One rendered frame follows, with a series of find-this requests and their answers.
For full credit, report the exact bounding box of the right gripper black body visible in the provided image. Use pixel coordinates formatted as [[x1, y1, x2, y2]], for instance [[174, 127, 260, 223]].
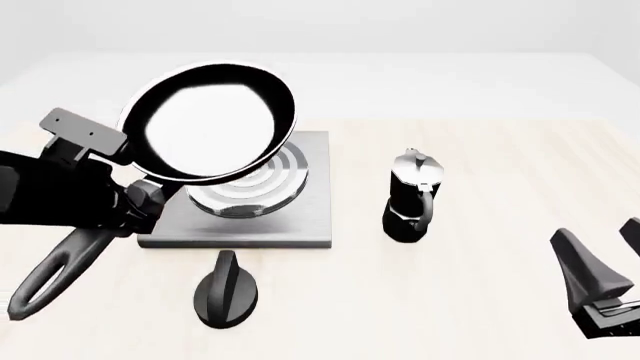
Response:
[[569, 288, 640, 341]]

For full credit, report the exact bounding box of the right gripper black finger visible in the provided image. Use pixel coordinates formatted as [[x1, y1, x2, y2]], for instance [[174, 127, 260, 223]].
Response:
[[549, 227, 636, 313], [618, 216, 640, 258]]

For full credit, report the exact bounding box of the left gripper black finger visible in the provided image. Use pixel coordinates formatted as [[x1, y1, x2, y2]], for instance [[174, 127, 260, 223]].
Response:
[[125, 178, 169, 222], [113, 213, 157, 239]]

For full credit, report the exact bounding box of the black frying pan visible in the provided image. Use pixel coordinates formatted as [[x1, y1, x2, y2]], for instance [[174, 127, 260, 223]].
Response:
[[7, 59, 299, 322]]

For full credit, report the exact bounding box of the round black stove knob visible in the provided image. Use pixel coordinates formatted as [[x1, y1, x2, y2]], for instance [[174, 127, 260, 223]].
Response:
[[193, 249, 260, 331]]

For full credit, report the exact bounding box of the flat black stove plate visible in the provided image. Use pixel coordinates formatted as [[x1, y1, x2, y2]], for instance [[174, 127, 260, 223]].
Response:
[[137, 130, 334, 250]]

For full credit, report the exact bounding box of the grey plate on black stalk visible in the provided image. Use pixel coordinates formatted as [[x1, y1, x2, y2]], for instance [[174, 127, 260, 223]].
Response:
[[39, 107, 129, 168]]

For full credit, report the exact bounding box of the black and silver moka pot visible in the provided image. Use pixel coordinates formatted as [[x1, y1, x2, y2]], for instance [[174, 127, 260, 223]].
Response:
[[381, 147, 446, 246]]

